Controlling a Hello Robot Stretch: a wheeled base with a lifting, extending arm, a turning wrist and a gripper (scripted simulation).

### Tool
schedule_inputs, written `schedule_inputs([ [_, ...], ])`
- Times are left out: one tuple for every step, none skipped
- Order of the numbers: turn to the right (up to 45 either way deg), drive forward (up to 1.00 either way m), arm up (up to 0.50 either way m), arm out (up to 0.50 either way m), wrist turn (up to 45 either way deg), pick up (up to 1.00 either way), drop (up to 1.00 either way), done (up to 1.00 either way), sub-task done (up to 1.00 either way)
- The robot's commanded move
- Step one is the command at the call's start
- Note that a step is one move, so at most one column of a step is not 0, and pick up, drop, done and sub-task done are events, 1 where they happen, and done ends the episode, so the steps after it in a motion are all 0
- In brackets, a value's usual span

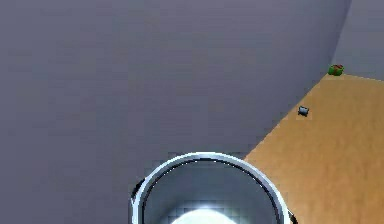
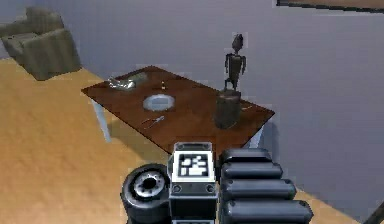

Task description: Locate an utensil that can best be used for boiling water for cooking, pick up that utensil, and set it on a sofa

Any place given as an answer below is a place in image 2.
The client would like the dark framed picture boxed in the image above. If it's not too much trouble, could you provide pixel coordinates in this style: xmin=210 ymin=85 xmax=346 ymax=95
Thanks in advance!
xmin=275 ymin=0 xmax=384 ymax=14

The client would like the silver fork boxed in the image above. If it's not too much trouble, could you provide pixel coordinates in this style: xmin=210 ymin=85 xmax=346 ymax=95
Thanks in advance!
xmin=142 ymin=115 xmax=166 ymax=129

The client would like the brown wooden table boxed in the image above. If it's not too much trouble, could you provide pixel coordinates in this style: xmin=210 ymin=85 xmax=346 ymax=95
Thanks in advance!
xmin=80 ymin=65 xmax=276 ymax=158

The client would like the crumpled grey newspaper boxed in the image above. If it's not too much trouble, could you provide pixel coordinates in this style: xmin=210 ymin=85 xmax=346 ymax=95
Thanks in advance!
xmin=107 ymin=72 xmax=148 ymax=92

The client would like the dark humanoid statue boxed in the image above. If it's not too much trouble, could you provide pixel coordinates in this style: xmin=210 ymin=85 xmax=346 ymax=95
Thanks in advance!
xmin=213 ymin=32 xmax=248 ymax=130

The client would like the white round plate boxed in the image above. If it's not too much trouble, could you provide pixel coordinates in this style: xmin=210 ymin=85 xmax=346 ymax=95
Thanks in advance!
xmin=142 ymin=93 xmax=176 ymax=112

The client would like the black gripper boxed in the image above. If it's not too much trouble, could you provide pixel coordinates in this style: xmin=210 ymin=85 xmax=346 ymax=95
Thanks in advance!
xmin=120 ymin=163 xmax=172 ymax=224

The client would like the grey-green armchair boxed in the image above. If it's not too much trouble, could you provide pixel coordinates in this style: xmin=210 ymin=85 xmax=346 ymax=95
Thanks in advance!
xmin=0 ymin=6 xmax=83 ymax=82

